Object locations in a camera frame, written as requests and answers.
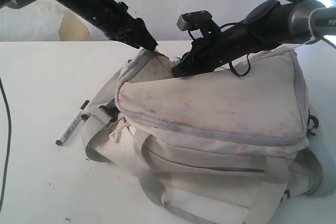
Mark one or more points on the white fabric backpack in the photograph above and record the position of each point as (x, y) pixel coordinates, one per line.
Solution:
(214, 147)

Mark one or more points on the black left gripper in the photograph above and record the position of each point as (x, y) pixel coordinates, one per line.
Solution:
(115, 24)

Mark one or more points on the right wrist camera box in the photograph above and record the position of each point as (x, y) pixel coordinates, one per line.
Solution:
(190, 21)

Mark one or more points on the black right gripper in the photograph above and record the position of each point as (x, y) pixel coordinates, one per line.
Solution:
(206, 56)

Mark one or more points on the black and white marker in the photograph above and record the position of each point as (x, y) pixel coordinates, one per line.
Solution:
(71, 125)

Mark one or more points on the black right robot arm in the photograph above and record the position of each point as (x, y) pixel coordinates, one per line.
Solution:
(268, 26)

